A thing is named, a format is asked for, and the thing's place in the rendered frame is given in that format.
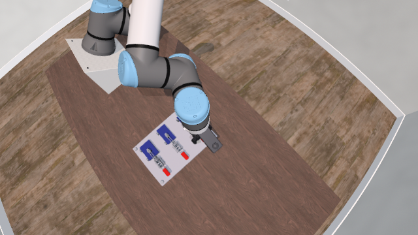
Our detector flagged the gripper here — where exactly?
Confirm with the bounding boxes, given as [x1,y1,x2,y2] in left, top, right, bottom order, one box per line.
[191,124,212,144]

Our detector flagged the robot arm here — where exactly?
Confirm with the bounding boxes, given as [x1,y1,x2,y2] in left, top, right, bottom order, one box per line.
[82,0,223,153]

